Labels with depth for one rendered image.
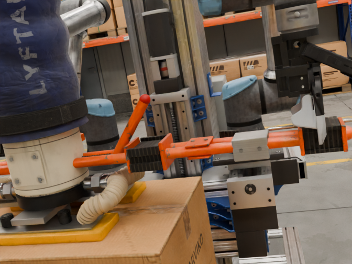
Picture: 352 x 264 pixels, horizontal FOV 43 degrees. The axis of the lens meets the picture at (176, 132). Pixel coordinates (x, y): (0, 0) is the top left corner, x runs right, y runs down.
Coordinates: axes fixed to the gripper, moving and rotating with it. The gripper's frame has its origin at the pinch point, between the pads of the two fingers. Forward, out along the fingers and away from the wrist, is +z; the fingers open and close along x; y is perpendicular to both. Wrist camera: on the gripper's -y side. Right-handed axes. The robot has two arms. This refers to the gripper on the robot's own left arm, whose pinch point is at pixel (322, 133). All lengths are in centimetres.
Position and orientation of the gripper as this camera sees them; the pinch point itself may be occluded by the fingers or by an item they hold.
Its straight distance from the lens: 90.7
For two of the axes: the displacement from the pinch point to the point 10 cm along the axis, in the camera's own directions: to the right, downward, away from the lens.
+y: -9.6, 1.2, 2.7
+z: 1.7, 9.7, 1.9
